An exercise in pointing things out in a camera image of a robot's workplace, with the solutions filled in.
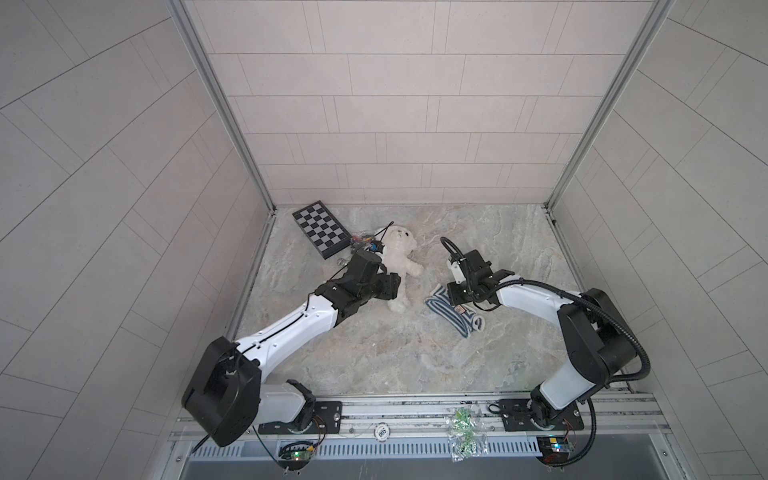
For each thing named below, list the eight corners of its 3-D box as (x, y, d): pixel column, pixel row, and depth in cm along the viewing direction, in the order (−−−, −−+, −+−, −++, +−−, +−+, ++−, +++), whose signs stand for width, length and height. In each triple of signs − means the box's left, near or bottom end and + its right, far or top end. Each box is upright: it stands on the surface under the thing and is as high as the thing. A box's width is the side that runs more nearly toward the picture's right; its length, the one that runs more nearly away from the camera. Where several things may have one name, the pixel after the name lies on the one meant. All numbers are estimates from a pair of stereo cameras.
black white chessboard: (324, 259, 102) (322, 253, 99) (294, 219, 114) (292, 213, 111) (353, 243, 107) (352, 237, 104) (322, 206, 119) (320, 200, 116)
